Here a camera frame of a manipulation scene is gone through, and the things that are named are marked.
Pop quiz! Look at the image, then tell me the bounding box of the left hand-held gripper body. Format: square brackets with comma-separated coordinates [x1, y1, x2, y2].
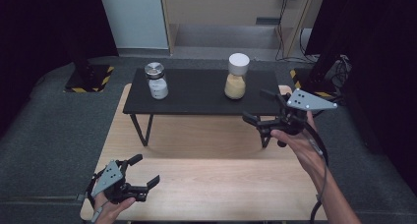
[86, 159, 149, 205]

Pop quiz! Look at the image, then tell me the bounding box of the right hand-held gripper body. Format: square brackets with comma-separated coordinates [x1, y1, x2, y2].
[256, 87, 339, 148]

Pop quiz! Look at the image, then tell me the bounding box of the white-lidded jar of yellow powder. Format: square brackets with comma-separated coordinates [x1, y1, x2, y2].
[223, 52, 251, 101]

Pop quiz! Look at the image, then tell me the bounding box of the black metal shelf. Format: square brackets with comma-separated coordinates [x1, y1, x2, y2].
[122, 68, 287, 149]

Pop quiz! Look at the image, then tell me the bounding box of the silver-lidded jar of white powder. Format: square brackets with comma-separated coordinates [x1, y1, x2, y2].
[144, 61, 170, 101]

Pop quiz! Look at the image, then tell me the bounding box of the person's left hand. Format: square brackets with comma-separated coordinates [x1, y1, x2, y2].
[92, 190, 137, 224]

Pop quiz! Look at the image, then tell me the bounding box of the person's right hand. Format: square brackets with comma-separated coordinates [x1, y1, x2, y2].
[269, 110, 329, 183]

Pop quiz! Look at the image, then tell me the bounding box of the black stand with striped base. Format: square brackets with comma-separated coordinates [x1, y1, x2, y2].
[289, 51, 343, 98]
[63, 51, 116, 94]

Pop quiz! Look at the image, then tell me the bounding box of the black curtain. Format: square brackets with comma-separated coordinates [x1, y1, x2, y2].
[0, 0, 119, 139]
[304, 0, 417, 197]

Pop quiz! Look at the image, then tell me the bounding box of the wooden shelf unit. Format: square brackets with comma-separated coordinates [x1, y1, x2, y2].
[158, 0, 317, 59]

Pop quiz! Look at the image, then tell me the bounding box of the white panel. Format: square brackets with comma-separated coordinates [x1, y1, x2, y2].
[97, 0, 170, 51]

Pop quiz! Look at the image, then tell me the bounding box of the grey left gripper cable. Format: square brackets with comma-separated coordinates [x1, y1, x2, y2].
[76, 192, 110, 224]

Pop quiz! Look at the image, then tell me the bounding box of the bundle of black cables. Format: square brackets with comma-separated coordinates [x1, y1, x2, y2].
[328, 54, 354, 89]

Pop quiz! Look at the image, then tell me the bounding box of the black cable along wall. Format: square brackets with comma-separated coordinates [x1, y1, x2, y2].
[288, 28, 320, 65]

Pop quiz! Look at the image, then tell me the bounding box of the black cable from outlet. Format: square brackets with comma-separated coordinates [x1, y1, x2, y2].
[274, 0, 290, 62]

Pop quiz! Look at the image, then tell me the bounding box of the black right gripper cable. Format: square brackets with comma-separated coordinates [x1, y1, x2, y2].
[303, 120, 330, 224]

